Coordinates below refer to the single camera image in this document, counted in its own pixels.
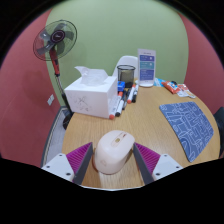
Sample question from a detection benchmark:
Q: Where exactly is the orange white snack packet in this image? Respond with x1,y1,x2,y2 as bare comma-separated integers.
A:
179,83,197,100

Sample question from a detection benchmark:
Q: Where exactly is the cream pink computer mouse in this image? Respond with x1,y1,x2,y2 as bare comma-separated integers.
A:
92,129,136,175

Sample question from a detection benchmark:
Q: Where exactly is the blue patterned mouse pad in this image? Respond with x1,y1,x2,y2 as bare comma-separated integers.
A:
158,101,215,163

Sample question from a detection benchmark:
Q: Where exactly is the white marker black cap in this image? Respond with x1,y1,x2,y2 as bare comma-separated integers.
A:
114,95,127,118

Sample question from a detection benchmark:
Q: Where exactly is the blue whiteboard eraser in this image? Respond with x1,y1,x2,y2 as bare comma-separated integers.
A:
116,80,127,93

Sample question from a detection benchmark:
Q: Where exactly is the black red standing fan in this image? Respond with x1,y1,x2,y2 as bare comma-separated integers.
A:
32,19,78,130

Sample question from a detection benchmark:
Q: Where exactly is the white tissue box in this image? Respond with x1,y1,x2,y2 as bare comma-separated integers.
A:
63,65,119,120

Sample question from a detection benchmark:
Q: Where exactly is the white marker red cap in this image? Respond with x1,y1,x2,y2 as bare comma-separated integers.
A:
108,91,125,120

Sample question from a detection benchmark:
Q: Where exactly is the light blue packet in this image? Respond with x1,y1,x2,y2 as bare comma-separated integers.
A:
154,78,166,88

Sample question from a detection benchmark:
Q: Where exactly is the red snack packet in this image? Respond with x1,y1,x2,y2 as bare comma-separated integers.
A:
162,80,180,95

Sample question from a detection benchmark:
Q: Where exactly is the white wall socket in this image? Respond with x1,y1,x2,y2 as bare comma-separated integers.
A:
46,94,55,107

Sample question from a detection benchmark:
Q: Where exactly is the white flat packet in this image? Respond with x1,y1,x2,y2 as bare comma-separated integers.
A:
176,89,190,99

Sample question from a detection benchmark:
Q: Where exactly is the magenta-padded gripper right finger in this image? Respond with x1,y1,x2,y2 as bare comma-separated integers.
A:
132,142,184,186

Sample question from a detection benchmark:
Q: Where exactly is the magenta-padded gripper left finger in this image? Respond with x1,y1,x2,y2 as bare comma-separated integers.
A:
41,141,95,186

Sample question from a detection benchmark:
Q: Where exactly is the black mesh pen cup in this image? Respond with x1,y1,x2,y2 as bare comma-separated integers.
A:
116,64,137,89

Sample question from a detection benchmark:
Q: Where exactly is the dark chair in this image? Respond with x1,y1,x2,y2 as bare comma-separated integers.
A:
213,106,224,158

